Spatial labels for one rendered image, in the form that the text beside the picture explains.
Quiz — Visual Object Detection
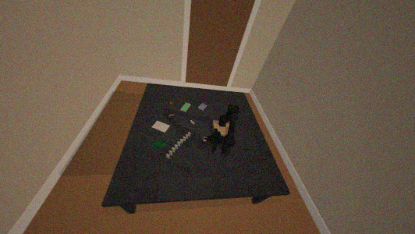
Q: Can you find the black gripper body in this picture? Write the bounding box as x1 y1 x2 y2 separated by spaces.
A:
212 129 224 151

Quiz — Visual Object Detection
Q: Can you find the green rectangular block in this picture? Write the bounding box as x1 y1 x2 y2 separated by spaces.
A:
180 103 191 112

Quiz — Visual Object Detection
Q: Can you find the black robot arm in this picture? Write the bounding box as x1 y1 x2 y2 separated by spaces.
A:
215 105 239 154

